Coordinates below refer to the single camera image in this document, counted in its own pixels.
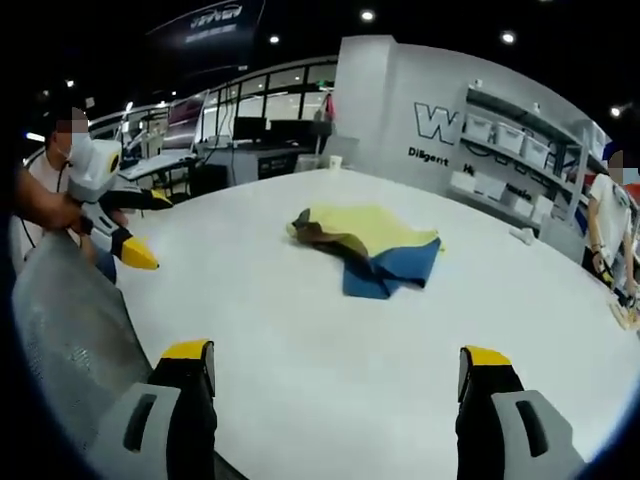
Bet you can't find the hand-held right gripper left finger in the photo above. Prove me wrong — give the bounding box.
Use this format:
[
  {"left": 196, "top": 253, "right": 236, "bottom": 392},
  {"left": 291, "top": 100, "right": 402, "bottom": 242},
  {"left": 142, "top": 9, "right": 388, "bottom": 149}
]
[{"left": 94, "top": 339, "right": 219, "bottom": 480}]

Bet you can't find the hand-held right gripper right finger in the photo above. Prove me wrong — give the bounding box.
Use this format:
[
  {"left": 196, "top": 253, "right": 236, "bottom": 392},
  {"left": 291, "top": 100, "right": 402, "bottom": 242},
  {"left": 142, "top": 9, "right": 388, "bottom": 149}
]
[{"left": 454, "top": 344, "right": 587, "bottom": 480}]

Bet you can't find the yellow blue brown garment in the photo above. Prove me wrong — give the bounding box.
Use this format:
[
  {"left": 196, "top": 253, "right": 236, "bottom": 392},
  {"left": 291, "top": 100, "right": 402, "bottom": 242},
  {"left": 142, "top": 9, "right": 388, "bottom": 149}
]
[{"left": 284, "top": 203, "right": 447, "bottom": 301}]

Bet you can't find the person's left hand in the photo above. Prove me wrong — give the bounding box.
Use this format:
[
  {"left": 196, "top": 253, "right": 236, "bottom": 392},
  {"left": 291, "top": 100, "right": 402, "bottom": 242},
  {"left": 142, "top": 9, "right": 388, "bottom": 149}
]
[{"left": 47, "top": 195, "right": 97, "bottom": 237}]

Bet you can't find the grey mesh chair back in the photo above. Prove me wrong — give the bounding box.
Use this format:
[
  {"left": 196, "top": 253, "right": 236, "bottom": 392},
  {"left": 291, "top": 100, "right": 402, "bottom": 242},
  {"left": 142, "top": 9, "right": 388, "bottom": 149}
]
[{"left": 11, "top": 231, "right": 154, "bottom": 454}]

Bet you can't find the grey office desk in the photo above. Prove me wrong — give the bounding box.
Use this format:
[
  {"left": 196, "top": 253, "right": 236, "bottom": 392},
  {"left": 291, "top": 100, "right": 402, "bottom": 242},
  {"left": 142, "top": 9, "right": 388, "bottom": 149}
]
[{"left": 195, "top": 138, "right": 314, "bottom": 184}]

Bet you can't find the black computer monitor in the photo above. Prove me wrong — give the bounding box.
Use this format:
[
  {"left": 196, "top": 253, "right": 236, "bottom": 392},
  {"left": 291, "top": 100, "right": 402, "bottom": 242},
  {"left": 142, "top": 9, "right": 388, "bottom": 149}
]
[
  {"left": 233, "top": 115, "right": 269, "bottom": 142},
  {"left": 269, "top": 119, "right": 335, "bottom": 147}
]

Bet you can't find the pale wooden object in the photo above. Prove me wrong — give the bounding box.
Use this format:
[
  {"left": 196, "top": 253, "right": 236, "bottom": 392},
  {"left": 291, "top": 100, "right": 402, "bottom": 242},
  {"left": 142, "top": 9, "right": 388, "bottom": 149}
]
[{"left": 606, "top": 293, "right": 640, "bottom": 332}]

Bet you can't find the dark hanging banner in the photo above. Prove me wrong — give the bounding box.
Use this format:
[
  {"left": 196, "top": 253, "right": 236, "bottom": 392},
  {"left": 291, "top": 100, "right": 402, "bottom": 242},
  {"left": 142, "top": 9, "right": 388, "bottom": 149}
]
[{"left": 143, "top": 0, "right": 267, "bottom": 52}]

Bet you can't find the small white object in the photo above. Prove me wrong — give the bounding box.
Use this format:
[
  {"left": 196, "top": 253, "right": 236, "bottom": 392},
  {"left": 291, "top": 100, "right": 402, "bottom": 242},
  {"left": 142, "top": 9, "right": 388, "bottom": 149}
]
[{"left": 508, "top": 226, "right": 542, "bottom": 247}]

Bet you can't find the grey metal shelf rack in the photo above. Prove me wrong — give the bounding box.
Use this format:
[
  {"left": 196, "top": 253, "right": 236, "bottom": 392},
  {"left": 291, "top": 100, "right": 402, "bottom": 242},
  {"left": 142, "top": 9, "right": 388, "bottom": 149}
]
[{"left": 446, "top": 82, "right": 610, "bottom": 239}]

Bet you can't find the white storage bin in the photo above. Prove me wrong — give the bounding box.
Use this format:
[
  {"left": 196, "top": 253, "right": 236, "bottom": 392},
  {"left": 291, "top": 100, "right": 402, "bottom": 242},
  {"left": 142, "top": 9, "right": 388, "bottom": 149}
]
[
  {"left": 521, "top": 134, "right": 554, "bottom": 165},
  {"left": 461, "top": 118, "right": 495, "bottom": 145},
  {"left": 491, "top": 124, "right": 526, "bottom": 152}
]

